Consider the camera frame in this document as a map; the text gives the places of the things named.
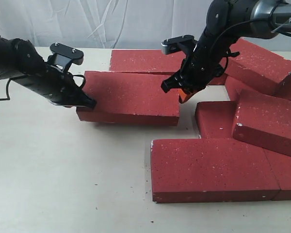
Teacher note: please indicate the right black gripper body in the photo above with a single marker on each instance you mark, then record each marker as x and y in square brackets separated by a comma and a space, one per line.
[208, 43]

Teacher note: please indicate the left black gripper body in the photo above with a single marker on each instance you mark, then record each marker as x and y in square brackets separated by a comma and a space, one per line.
[57, 87]

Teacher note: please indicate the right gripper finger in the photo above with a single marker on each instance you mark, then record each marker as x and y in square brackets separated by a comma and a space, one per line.
[185, 95]
[175, 81]

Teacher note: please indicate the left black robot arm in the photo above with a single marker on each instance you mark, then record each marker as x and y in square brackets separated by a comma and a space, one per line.
[21, 63]

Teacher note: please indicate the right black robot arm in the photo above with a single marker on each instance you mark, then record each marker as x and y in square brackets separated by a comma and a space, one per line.
[226, 22]

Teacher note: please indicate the white backdrop cloth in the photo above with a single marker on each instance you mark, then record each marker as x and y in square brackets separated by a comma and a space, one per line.
[117, 24]

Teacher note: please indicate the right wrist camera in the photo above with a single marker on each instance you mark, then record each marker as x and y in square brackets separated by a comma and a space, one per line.
[184, 43]

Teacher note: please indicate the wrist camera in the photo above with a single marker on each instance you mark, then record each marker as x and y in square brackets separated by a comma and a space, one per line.
[64, 56]
[184, 43]

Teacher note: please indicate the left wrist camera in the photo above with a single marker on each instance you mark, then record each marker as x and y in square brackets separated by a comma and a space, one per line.
[64, 56]

